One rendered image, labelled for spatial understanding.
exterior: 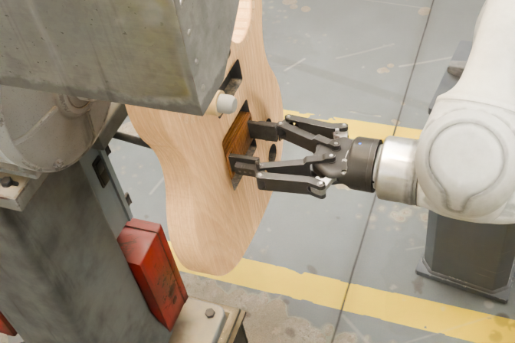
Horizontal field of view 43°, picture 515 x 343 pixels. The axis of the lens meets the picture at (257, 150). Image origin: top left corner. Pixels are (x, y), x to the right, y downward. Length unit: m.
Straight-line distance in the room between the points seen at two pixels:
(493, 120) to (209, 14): 0.30
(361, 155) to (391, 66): 1.93
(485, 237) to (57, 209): 1.17
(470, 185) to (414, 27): 2.37
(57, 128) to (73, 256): 0.44
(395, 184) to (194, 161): 0.26
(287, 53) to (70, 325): 1.85
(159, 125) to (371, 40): 2.25
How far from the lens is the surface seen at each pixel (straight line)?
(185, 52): 0.55
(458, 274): 2.08
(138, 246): 1.51
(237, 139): 0.96
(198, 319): 1.76
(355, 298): 2.08
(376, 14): 3.11
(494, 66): 0.76
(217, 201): 0.93
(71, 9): 0.59
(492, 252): 1.95
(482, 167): 0.68
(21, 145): 0.87
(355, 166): 0.89
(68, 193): 1.23
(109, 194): 1.42
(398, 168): 0.88
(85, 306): 1.38
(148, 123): 0.77
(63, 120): 0.91
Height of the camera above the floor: 1.79
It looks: 46 degrees down
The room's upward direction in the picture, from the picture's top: 10 degrees counter-clockwise
